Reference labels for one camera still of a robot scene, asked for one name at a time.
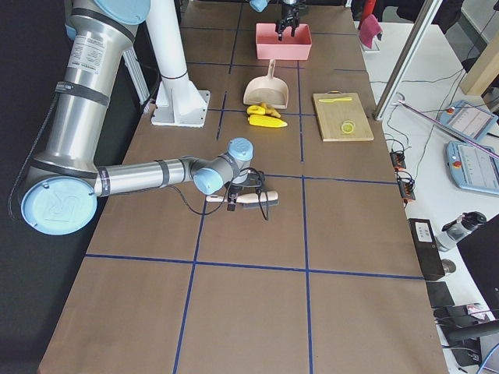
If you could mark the blue teach pendant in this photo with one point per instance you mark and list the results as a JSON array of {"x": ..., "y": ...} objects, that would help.
[
  {"x": 472, "y": 121},
  {"x": 472, "y": 169}
]

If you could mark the wooden cutting board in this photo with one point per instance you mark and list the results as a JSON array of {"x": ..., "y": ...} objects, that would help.
[{"x": 331, "y": 116}]

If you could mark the blue teach pendant near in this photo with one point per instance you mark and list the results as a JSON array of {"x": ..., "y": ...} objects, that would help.
[{"x": 472, "y": 169}]

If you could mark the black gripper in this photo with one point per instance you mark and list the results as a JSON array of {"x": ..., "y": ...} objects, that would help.
[
  {"x": 288, "y": 12},
  {"x": 233, "y": 192}
]

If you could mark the grey water bottle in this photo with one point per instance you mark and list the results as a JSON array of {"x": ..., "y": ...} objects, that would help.
[{"x": 453, "y": 232}]

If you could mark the magenta cloth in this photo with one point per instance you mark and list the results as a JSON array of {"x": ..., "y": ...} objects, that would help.
[{"x": 369, "y": 29}]

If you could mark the lemon slice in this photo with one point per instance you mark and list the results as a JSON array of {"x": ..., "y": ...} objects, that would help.
[{"x": 348, "y": 127}]

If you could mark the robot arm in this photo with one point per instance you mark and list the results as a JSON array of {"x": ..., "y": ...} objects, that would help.
[
  {"x": 60, "y": 186},
  {"x": 261, "y": 5}
]

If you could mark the orange toy ginger root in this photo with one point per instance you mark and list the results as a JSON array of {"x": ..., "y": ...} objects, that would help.
[{"x": 270, "y": 111}]

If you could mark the pink plastic bin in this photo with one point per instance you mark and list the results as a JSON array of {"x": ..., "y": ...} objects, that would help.
[{"x": 289, "y": 48}]

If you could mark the yellow toy corn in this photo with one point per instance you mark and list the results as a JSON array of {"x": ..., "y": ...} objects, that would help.
[{"x": 266, "y": 121}]

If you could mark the beige hand brush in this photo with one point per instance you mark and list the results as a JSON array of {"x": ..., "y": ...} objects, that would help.
[{"x": 249, "y": 200}]

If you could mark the blue teach pendant far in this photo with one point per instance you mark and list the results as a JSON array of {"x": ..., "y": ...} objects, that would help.
[{"x": 472, "y": 121}]

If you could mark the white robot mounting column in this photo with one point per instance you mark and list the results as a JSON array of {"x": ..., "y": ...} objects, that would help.
[{"x": 178, "y": 102}]

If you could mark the beige plastic dustpan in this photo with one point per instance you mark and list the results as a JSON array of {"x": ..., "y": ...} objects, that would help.
[{"x": 267, "y": 89}]

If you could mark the aluminium frame post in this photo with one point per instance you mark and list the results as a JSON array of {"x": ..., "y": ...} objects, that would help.
[{"x": 423, "y": 20}]

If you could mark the yellow toy knife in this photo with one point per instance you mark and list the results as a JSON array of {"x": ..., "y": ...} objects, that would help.
[{"x": 331, "y": 100}]

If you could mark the black box with label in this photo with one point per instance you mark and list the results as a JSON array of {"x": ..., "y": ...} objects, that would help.
[{"x": 426, "y": 249}]

